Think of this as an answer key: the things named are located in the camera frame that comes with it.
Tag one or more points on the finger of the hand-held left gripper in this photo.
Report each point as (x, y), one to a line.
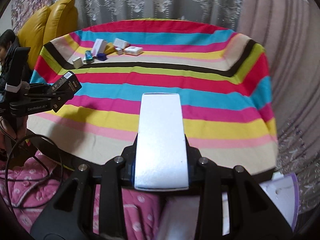
(58, 100)
(40, 88)

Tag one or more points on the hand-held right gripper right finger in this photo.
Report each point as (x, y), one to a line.
(193, 170)

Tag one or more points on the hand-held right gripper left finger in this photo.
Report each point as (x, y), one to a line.
(126, 166)

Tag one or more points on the small silver box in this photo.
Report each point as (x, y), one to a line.
(77, 63)

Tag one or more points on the tall silver box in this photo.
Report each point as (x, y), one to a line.
(161, 140)

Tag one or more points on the white box with text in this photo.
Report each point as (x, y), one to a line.
(120, 42)

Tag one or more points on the white purple cardboard box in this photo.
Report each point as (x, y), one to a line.
(282, 200)

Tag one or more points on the person's left hand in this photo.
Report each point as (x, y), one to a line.
(5, 130)

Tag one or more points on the teal blue box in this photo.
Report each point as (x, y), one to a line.
(88, 57)

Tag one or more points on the person's head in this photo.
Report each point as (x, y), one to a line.
(6, 40)

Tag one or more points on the small dark blue box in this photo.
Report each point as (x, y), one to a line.
(102, 57)

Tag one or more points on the striped colourful tablecloth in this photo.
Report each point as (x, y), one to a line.
(200, 105)

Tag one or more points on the tall plain white box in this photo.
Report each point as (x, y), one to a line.
(98, 46)

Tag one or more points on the yellow leather sofa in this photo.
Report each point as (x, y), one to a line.
(57, 20)

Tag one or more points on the yellow sponge block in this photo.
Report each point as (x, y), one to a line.
(109, 48)

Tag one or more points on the pink printed quilt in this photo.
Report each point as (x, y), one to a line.
(25, 192)

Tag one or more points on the white box with orange print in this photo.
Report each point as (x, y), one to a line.
(133, 50)

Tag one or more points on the grey lace curtain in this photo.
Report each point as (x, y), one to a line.
(150, 0)

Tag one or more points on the pale pink striped curtain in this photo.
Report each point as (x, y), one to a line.
(287, 55)

